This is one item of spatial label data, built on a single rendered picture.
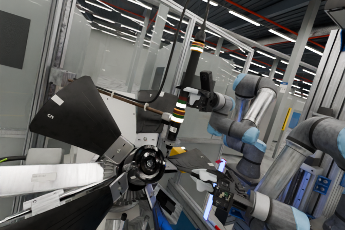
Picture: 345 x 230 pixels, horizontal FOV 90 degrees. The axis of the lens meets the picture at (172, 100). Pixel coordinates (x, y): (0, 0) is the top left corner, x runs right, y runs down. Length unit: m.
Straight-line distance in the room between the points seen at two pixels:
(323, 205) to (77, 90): 1.29
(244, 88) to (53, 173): 0.97
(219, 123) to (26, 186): 0.70
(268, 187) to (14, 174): 0.81
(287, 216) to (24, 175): 0.77
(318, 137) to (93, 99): 0.72
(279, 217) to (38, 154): 0.77
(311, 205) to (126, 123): 1.10
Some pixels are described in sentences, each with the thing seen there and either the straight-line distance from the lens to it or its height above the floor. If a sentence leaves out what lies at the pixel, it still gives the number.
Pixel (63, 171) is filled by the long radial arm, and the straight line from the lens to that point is 0.68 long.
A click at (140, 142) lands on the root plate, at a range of 0.67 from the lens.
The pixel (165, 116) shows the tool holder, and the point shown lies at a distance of 0.63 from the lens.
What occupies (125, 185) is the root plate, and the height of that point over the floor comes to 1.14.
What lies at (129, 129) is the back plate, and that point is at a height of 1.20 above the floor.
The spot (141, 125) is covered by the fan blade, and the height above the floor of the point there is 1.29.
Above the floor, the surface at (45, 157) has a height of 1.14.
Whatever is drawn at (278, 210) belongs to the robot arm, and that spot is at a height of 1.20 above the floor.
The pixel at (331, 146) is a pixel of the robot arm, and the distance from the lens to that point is 0.70.
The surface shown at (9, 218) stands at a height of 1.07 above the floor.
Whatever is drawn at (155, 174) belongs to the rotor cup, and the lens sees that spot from 0.59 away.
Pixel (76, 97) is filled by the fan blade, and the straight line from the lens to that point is 0.61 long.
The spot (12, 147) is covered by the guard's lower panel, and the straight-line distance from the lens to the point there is 1.33.
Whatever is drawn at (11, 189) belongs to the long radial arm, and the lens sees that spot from 0.67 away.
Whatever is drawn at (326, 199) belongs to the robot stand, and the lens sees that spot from 1.31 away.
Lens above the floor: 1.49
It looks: 6 degrees down
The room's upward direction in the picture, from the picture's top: 15 degrees clockwise
